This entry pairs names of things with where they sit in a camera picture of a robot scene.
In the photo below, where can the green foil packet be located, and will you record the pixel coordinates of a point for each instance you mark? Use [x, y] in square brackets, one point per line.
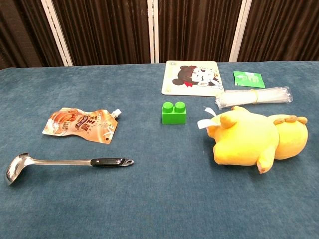
[248, 79]

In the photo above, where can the cartoon girl mouse pad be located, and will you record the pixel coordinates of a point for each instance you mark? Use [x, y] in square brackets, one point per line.
[192, 79]

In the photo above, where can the yellow plush toy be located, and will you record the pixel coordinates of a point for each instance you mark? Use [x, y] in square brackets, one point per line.
[246, 139]

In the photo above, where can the white partition frame post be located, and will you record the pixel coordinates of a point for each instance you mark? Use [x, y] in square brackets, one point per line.
[241, 31]
[153, 31]
[56, 32]

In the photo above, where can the blue table cloth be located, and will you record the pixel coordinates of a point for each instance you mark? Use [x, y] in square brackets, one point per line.
[149, 174]

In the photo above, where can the green toy building block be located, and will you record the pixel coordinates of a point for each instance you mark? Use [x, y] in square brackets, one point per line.
[174, 115]

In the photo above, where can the orange spouted drink pouch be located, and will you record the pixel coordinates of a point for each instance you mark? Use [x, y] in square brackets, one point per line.
[79, 124]

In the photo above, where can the bundle of clear straws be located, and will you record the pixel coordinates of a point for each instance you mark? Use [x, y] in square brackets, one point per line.
[251, 97]

